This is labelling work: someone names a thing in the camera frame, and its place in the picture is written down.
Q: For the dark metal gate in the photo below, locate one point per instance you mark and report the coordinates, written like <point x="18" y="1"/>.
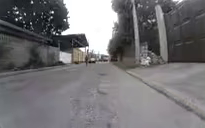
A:
<point x="191" y="36"/>

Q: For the grey asphalt road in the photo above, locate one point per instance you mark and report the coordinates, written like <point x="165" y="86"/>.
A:
<point x="90" y="96"/>

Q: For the person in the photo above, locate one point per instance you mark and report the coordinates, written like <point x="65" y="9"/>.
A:
<point x="86" y="60"/>

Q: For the large dark tree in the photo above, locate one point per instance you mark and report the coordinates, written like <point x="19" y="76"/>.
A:
<point x="33" y="15"/>

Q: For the white vehicle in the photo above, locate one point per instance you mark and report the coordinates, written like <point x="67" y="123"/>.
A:
<point x="92" y="60"/>

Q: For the pale concrete driveway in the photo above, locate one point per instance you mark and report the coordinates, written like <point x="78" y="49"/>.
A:
<point x="180" y="78"/>

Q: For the building with dark roof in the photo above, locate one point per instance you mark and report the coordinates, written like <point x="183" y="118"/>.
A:
<point x="71" y="46"/>

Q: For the pile of pale rubble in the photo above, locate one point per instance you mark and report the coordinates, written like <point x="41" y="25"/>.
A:
<point x="149" y="57"/>

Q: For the grey utility pole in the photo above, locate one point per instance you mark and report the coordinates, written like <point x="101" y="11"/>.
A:
<point x="136" y="31"/>

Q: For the dark trees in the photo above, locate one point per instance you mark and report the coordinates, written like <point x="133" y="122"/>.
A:
<point x="123" y="30"/>

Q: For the pale concrete gate post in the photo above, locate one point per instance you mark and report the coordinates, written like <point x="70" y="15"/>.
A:
<point x="161" y="33"/>

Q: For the concrete kerb strip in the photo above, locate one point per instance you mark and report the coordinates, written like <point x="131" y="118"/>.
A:
<point x="26" y="70"/>

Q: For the grey concrete wall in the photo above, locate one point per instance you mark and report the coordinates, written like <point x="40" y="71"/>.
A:
<point x="16" y="51"/>

